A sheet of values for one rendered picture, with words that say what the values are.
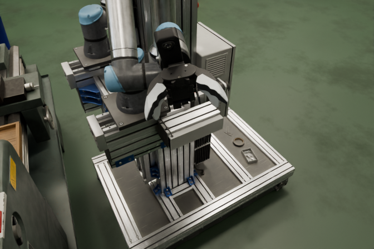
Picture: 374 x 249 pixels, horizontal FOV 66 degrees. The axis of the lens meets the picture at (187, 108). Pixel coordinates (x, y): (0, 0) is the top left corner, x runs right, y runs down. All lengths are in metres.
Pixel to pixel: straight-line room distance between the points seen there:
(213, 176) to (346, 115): 1.69
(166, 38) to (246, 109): 2.50
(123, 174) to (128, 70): 1.46
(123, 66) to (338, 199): 2.07
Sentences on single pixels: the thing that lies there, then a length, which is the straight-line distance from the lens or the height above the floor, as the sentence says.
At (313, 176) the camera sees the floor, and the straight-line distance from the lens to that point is 2.58.
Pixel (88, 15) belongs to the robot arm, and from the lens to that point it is 1.48.
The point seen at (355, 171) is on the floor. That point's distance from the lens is 2.77.
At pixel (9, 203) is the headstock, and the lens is 0.94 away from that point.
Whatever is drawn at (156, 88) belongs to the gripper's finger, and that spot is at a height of 1.58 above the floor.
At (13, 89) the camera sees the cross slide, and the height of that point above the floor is 0.97.
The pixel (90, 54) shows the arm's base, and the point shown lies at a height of 1.18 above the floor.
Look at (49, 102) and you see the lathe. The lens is 2.42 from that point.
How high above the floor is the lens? 1.91
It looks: 40 degrees down
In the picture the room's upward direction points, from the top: straight up
